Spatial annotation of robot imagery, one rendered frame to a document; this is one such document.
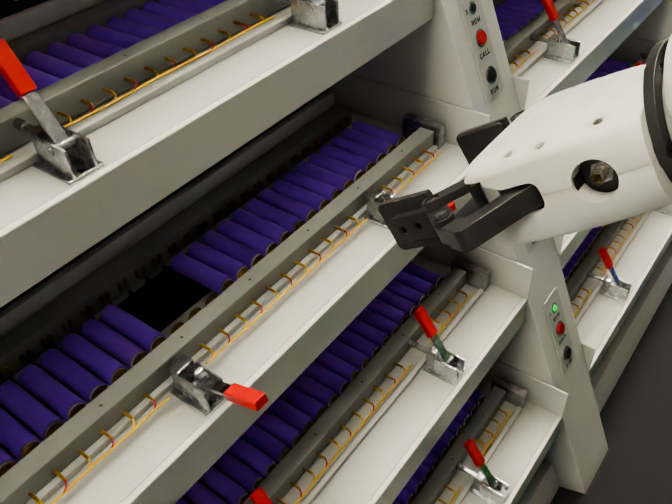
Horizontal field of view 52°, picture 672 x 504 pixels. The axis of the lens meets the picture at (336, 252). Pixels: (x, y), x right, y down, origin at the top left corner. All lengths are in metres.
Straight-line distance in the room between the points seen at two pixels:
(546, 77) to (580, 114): 0.63
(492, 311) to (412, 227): 0.49
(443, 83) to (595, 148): 0.48
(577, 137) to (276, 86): 0.31
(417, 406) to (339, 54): 0.38
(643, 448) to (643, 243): 0.36
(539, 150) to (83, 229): 0.29
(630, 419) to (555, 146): 0.93
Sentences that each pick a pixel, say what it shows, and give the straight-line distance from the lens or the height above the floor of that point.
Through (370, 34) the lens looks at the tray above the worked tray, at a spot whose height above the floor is 0.74.
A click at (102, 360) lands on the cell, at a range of 0.59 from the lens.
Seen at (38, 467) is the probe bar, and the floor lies 0.61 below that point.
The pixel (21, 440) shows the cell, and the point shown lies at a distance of 0.56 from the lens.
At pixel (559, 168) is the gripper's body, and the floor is 0.72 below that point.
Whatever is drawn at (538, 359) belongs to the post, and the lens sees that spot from 0.96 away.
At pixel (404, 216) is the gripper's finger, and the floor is 0.70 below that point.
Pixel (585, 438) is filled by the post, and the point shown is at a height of 0.08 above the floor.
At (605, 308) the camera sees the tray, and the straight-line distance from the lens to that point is 1.18.
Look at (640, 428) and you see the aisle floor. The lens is 1.22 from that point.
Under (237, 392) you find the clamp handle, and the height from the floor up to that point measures 0.59.
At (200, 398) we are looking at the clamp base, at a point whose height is 0.58.
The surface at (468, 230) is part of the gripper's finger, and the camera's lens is 0.33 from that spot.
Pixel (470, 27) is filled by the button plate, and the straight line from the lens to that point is 0.79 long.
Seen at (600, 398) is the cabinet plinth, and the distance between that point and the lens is 1.24.
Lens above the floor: 0.86
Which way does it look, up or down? 25 degrees down
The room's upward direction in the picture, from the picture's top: 23 degrees counter-clockwise
